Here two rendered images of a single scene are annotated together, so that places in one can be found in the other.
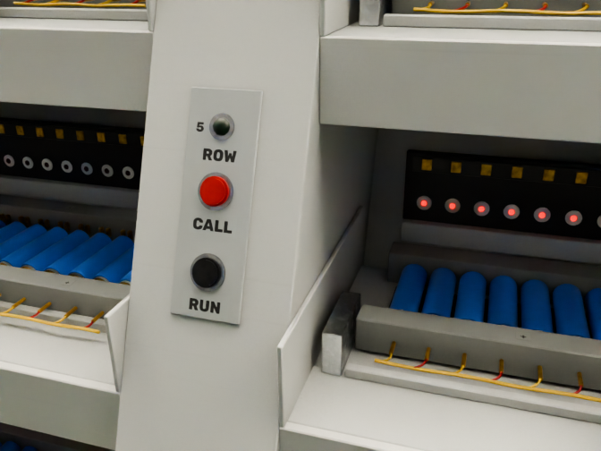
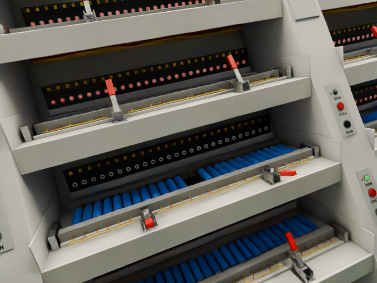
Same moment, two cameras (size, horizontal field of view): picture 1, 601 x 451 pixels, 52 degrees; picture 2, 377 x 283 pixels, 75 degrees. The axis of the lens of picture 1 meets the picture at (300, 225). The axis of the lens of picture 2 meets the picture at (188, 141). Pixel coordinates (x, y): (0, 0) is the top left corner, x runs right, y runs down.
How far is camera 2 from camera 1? 0.63 m
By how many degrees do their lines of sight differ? 31
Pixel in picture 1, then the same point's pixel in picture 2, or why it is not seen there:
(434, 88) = (361, 73)
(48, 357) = (312, 168)
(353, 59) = (349, 71)
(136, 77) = (306, 88)
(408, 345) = not seen: hidden behind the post
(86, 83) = (293, 94)
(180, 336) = (347, 141)
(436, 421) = not seen: outside the picture
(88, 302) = (300, 155)
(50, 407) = (322, 178)
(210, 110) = (331, 89)
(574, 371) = not seen: outside the picture
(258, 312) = (358, 128)
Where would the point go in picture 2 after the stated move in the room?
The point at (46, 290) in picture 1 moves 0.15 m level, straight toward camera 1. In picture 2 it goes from (289, 158) to (367, 138)
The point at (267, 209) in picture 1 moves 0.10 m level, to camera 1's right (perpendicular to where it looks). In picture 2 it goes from (350, 106) to (370, 100)
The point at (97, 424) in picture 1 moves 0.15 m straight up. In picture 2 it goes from (334, 176) to (311, 112)
